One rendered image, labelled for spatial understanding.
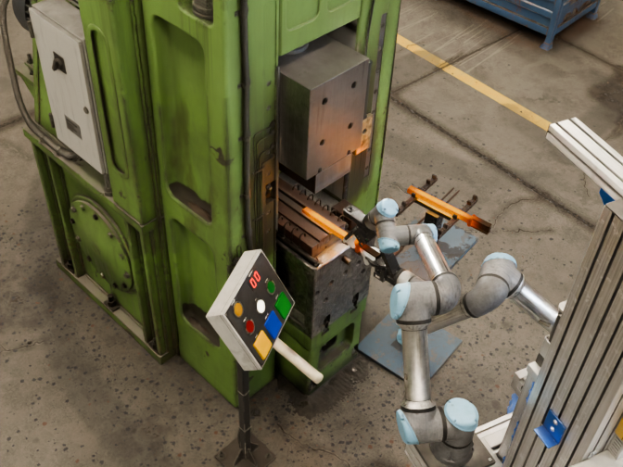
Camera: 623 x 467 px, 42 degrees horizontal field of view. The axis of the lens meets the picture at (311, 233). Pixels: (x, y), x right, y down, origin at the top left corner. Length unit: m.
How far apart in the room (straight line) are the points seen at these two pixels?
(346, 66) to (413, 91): 3.13
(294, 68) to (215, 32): 0.38
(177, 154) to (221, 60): 0.69
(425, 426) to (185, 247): 1.39
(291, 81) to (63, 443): 2.05
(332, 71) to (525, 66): 3.78
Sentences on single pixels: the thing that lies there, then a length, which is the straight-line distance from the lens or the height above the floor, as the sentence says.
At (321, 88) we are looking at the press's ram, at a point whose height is 1.75.
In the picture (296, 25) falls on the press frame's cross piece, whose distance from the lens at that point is 2.80.
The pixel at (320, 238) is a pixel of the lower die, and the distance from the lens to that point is 3.30.
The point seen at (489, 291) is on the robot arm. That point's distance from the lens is 2.85.
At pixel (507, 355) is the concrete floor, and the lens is 4.32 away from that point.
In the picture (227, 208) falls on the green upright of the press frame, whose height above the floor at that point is 1.29.
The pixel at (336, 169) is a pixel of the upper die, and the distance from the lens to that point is 3.10.
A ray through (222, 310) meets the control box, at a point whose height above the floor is 1.19.
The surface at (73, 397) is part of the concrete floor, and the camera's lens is 4.11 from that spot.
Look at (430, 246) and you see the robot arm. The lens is 2.89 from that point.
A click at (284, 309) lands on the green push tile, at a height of 1.00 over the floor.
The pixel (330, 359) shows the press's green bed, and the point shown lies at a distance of 3.94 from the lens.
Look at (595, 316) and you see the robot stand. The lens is 2.22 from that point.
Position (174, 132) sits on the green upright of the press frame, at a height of 1.41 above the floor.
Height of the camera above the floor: 3.30
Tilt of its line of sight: 44 degrees down
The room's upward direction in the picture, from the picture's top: 3 degrees clockwise
